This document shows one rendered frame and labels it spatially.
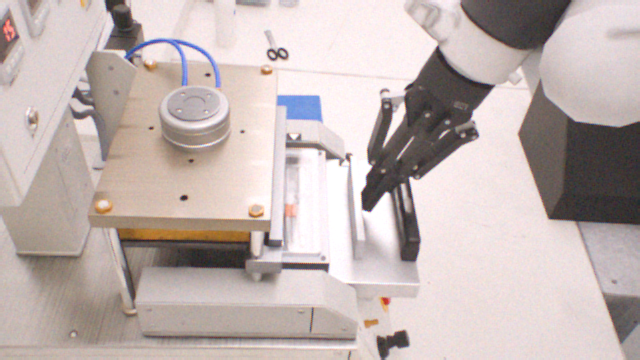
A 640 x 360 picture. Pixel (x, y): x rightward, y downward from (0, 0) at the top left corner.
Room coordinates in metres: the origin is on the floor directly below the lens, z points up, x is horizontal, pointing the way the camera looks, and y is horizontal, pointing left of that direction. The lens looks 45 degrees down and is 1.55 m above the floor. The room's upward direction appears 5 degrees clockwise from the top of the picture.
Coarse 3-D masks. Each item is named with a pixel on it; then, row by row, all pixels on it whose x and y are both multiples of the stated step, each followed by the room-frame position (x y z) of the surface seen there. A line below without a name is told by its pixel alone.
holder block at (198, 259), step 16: (320, 160) 0.60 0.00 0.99; (320, 176) 0.57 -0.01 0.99; (320, 192) 0.54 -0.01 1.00; (320, 208) 0.51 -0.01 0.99; (320, 224) 0.48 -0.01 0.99; (320, 240) 0.46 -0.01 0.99; (192, 256) 0.42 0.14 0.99; (208, 256) 0.42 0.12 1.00; (224, 256) 0.42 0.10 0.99; (240, 256) 0.42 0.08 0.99; (320, 256) 0.43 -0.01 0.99
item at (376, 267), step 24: (336, 168) 0.62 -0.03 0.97; (360, 168) 0.62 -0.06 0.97; (336, 192) 0.57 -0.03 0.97; (336, 216) 0.52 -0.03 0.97; (360, 216) 0.49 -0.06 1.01; (384, 216) 0.53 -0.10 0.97; (336, 240) 0.48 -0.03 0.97; (360, 240) 0.45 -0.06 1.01; (384, 240) 0.49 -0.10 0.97; (336, 264) 0.44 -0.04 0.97; (360, 264) 0.45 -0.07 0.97; (384, 264) 0.45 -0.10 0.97; (408, 264) 0.45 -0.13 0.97; (360, 288) 0.42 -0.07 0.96; (384, 288) 0.42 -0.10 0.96; (408, 288) 0.42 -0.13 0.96
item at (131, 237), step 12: (120, 228) 0.40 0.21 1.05; (132, 228) 0.40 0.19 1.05; (132, 240) 0.41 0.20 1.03; (144, 240) 0.41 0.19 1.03; (156, 240) 0.41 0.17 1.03; (168, 240) 0.41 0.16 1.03; (180, 240) 0.41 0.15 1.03; (192, 240) 0.41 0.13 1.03; (204, 240) 0.41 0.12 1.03; (216, 240) 0.41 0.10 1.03; (228, 240) 0.41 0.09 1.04; (240, 240) 0.41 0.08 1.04; (264, 240) 0.42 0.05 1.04
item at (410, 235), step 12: (408, 180) 0.56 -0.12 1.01; (396, 192) 0.55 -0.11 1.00; (408, 192) 0.54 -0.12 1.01; (396, 204) 0.53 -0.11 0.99; (408, 204) 0.52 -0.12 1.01; (408, 216) 0.50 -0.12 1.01; (408, 228) 0.48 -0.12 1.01; (408, 240) 0.46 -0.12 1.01; (420, 240) 0.46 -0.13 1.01; (408, 252) 0.46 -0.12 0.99
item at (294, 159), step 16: (288, 160) 0.59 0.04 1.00; (304, 160) 0.59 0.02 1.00; (288, 176) 0.56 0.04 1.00; (304, 176) 0.56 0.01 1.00; (288, 192) 0.53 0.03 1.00; (304, 192) 0.53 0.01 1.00; (288, 208) 0.50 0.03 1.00; (304, 208) 0.50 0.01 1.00; (288, 224) 0.47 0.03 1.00; (304, 224) 0.47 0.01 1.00; (288, 240) 0.45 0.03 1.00; (304, 240) 0.45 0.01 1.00
